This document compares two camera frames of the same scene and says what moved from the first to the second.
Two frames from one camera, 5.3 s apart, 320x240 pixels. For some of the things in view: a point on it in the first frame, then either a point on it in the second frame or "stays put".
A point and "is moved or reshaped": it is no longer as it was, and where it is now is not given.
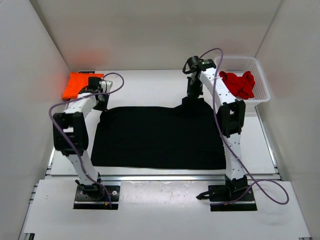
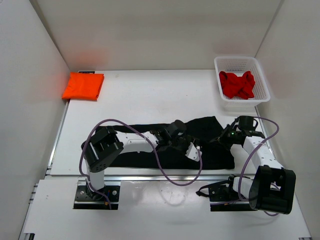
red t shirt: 242,86 stays put
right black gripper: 192,92 to 222,137
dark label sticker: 86,72 stays put
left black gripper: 103,107 to 189,139
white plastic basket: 238,65 stays put
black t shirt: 185,136 is moved or reshaped
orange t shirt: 76,82 stays put
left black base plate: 96,197 stays put
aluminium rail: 163,178 stays put
